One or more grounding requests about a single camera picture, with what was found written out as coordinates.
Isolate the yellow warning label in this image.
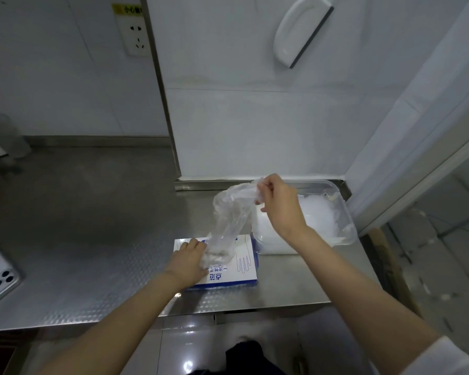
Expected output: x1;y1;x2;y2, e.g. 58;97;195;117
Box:
112;3;144;15

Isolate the clear plastic container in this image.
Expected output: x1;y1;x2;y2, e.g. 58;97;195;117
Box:
251;179;359;257

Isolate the person's right hand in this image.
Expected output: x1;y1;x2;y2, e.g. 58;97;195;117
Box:
255;173;310;241

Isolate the person's white sleeve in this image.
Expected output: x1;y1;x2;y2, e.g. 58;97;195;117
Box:
398;335;469;375

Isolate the person's right forearm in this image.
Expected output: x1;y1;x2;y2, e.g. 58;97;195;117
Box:
291;226;443;375

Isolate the white door frame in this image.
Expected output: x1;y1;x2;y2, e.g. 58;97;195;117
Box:
344;0;469;236

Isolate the person's left forearm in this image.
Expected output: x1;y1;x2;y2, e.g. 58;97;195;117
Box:
35;269;180;375

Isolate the white wall socket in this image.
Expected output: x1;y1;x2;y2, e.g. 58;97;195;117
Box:
115;13;153;58

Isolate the white squeegee with handle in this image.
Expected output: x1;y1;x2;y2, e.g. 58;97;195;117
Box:
272;0;335;70

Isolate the clear plastic disposable glove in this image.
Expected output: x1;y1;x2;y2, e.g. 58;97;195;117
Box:
204;177;267;271

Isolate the steel corner strip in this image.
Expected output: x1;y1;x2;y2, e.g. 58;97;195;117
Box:
139;0;182;180

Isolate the white and blue glove box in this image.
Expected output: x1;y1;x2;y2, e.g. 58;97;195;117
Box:
173;234;260;292

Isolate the person's left hand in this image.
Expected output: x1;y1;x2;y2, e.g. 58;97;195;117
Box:
166;237;210;288

